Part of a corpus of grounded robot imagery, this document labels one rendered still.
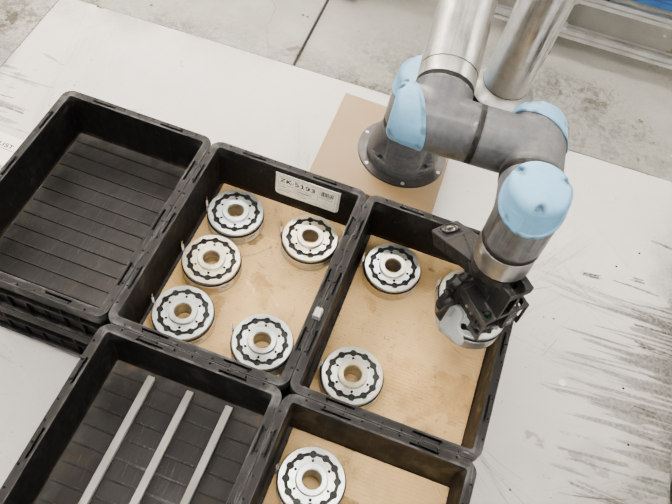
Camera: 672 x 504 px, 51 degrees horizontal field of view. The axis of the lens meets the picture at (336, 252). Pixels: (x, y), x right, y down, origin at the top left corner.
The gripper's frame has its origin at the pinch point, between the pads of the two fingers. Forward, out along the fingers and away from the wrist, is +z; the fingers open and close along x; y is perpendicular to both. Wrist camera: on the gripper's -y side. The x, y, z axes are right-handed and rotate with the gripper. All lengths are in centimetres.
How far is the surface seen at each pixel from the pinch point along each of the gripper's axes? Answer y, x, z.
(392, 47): -148, 89, 100
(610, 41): -109, 163, 86
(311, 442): 4.4, -24.8, 16.1
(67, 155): -66, -44, 16
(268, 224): -36.3, -14.6, 16.3
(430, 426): 9.9, -6.1, 16.1
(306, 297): -19.5, -14.6, 16.2
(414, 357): -1.7, -2.5, 16.2
